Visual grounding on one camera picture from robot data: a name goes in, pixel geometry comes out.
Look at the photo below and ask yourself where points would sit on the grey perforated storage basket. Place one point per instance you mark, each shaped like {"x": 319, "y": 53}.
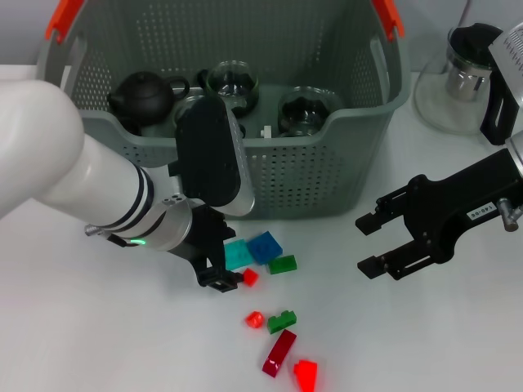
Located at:
{"x": 306, "y": 171}

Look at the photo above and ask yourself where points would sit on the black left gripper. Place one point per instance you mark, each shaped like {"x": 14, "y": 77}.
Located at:
{"x": 206, "y": 241}

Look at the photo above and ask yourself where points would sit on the green notched toy brick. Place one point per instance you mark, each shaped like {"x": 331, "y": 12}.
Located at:
{"x": 280, "y": 323}

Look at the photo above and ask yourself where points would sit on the white block toy brick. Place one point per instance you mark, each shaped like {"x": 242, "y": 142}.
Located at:
{"x": 265, "y": 131}

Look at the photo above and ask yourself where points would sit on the green sloped toy brick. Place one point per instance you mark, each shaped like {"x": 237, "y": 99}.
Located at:
{"x": 282, "y": 265}

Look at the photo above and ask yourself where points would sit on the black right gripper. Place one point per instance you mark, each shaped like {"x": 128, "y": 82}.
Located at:
{"x": 453, "y": 204}

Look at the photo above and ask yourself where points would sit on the teal toy brick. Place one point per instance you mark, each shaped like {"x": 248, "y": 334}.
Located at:
{"x": 239, "y": 253}

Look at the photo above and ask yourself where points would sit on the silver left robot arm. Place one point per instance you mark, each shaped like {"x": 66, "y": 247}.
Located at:
{"x": 61, "y": 155}

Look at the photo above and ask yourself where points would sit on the dark red long brick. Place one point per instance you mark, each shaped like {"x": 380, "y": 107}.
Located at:
{"x": 280, "y": 353}

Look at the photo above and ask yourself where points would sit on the small red rounded brick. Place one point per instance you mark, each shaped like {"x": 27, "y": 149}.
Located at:
{"x": 254, "y": 319}

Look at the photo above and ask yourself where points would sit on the blue toy brick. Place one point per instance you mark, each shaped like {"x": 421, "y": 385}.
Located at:
{"x": 265, "y": 247}

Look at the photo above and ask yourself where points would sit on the small red square brick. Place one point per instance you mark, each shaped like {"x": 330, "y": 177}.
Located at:
{"x": 250, "y": 277}

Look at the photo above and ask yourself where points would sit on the orange-red sloped brick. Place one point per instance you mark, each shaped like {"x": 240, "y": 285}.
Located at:
{"x": 306, "y": 373}

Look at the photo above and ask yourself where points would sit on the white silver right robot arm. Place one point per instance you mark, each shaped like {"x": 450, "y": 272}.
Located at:
{"x": 517, "y": 155}

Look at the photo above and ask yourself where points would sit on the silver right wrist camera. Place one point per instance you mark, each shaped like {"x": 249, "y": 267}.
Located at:
{"x": 512, "y": 57}

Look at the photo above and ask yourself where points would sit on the black ceramic teapot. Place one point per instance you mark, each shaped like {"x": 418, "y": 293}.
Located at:
{"x": 143, "y": 98}

